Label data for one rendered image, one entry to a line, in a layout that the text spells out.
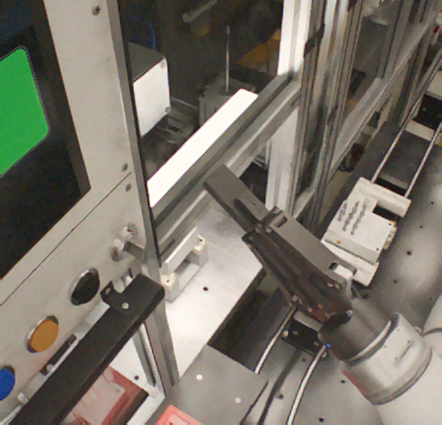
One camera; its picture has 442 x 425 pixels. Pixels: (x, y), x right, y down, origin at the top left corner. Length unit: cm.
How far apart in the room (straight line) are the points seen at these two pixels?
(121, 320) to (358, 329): 24
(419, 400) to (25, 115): 45
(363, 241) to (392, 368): 64
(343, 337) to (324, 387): 72
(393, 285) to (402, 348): 87
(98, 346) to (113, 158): 19
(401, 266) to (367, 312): 92
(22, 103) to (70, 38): 7
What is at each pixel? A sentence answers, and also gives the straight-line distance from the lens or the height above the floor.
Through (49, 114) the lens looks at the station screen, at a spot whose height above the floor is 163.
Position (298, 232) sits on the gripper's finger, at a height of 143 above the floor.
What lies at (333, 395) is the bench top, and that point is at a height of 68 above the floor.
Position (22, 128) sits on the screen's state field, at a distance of 32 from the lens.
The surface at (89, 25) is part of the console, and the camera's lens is 36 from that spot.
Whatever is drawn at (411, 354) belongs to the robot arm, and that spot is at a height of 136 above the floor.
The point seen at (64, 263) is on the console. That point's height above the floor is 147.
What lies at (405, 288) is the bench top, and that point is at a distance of 142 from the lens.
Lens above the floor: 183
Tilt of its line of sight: 51 degrees down
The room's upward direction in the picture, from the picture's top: straight up
